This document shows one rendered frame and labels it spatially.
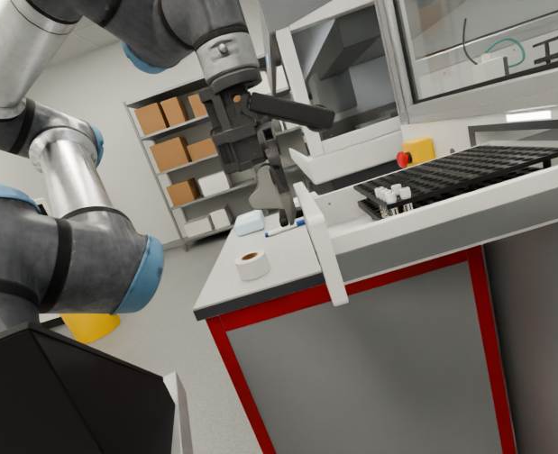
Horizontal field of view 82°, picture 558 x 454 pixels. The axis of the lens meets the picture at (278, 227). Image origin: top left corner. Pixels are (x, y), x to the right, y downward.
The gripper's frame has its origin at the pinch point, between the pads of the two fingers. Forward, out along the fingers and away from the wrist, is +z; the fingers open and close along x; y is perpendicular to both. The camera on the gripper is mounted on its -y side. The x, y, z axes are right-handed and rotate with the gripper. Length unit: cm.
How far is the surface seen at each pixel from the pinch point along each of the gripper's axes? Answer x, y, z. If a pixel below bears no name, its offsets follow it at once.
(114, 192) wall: -417, 242, -13
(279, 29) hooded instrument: -80, -14, -46
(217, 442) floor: -53, 56, 91
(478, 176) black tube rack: 8.5, -22.5, 0.7
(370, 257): 12.8, -7.0, 4.8
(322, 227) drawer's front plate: 14.5, -2.6, -0.8
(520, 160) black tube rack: 7.6, -28.2, 0.7
